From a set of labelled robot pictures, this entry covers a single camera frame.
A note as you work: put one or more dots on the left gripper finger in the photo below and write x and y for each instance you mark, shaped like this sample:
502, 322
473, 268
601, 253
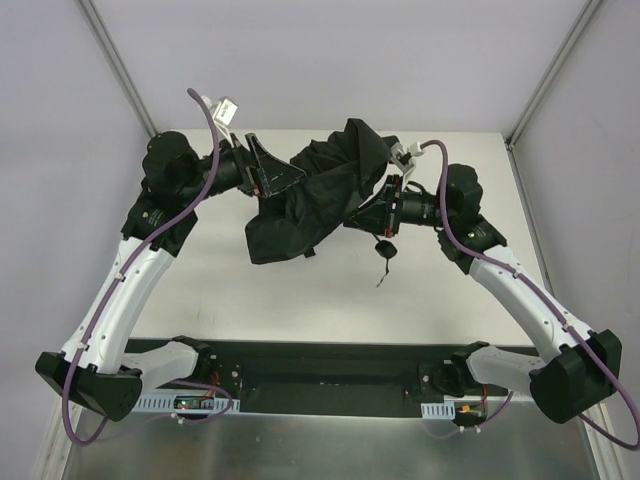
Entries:
271, 183
270, 164

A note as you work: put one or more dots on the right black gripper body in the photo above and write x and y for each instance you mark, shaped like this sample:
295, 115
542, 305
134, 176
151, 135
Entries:
393, 206

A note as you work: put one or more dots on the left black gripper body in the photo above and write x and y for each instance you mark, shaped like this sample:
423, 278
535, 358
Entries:
251, 167

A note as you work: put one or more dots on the black folding umbrella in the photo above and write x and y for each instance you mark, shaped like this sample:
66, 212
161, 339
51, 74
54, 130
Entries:
340, 175

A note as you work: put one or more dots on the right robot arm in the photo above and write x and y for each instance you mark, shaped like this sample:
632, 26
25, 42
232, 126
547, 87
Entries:
574, 367

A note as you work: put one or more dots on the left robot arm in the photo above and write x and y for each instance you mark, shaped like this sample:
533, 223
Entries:
92, 368

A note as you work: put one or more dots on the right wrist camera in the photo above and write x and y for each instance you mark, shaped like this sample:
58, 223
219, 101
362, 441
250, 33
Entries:
404, 158

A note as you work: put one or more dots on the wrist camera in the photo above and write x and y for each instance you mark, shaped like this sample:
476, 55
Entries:
404, 158
223, 112

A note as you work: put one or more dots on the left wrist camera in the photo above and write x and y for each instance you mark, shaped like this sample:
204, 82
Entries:
223, 112

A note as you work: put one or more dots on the right white cable duct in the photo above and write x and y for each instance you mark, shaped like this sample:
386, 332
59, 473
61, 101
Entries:
438, 411

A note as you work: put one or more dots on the white cable duct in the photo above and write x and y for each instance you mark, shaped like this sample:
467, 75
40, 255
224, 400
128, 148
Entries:
184, 404
438, 411

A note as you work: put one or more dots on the left aluminium frame post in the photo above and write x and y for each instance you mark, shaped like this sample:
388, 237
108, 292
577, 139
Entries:
106, 44

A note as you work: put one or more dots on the aluminium frame post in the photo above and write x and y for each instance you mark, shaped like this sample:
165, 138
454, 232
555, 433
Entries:
585, 18
106, 44

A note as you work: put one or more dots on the left white cable duct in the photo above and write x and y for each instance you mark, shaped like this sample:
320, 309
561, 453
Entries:
184, 404

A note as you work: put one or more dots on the right aluminium frame post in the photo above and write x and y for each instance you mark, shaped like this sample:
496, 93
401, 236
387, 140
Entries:
585, 18

